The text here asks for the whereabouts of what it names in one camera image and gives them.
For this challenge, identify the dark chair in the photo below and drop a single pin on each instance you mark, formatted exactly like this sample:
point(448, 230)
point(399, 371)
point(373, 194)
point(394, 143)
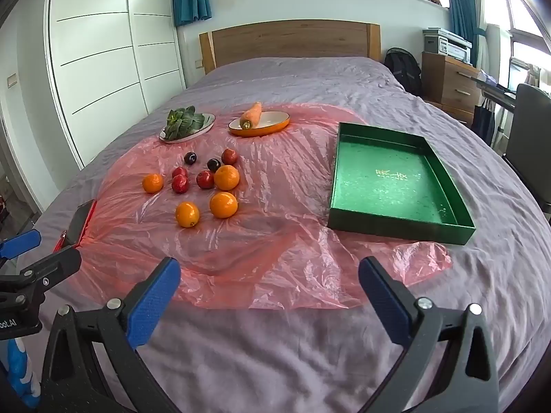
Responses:
point(531, 129)

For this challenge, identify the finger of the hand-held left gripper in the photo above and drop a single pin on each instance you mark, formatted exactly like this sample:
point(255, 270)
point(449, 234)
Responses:
point(49, 264)
point(21, 241)

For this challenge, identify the dark purple plum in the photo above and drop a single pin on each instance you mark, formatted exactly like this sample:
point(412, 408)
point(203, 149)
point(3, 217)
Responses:
point(214, 164)
point(190, 158)

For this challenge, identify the white oval plate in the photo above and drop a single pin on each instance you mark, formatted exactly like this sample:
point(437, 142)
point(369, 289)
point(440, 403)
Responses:
point(206, 122)

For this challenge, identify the wooden headboard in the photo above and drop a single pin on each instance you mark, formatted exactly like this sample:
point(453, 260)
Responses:
point(292, 38)

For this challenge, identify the person's left hand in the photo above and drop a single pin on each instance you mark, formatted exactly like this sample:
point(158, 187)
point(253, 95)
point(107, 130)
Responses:
point(17, 368)

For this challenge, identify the red plum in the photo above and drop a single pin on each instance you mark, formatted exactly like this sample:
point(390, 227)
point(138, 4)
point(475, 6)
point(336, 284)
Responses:
point(205, 179)
point(229, 156)
point(180, 185)
point(178, 171)

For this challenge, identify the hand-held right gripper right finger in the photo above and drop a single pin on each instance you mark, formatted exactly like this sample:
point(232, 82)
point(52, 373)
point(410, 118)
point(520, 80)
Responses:
point(383, 297)

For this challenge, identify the wall light switch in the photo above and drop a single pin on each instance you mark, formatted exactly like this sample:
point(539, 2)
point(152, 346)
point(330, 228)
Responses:
point(12, 80)

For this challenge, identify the green tray box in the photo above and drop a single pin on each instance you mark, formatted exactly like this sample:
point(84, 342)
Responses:
point(387, 180)

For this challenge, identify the carrot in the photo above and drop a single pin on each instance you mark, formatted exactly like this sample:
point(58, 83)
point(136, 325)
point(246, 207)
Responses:
point(252, 115)

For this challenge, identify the pink plastic sheet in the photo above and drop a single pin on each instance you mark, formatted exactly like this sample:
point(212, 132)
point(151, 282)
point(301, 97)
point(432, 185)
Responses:
point(280, 223)

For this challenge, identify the white printer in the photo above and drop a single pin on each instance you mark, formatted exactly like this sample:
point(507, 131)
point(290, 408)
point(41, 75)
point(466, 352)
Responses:
point(447, 45)

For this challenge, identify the green bok choy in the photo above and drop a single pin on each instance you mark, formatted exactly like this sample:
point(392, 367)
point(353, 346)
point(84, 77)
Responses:
point(183, 122)

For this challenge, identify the dark hanging bag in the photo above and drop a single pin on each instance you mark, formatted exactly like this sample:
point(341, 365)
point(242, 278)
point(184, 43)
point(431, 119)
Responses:
point(484, 122)

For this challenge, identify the red smartphone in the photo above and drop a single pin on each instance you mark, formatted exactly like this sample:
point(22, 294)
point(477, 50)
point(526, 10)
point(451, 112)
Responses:
point(79, 221)

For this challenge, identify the wooden dresser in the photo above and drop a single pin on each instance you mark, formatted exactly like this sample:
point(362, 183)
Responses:
point(447, 86)

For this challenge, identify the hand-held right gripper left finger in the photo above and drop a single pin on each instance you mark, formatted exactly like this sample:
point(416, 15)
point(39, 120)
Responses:
point(155, 301)

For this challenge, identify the white wardrobe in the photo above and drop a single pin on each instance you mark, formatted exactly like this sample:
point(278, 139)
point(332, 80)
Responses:
point(107, 60)

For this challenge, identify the orange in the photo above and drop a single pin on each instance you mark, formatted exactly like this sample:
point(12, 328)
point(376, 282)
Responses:
point(187, 214)
point(153, 183)
point(223, 204)
point(227, 177)

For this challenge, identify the desk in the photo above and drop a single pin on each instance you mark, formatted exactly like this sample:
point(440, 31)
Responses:
point(495, 90)

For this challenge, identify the black backpack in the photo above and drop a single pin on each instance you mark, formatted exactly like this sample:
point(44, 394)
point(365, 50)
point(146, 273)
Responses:
point(402, 71)

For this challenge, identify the orange oval dish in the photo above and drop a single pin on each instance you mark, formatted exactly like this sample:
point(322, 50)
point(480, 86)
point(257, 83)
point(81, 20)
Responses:
point(273, 122)

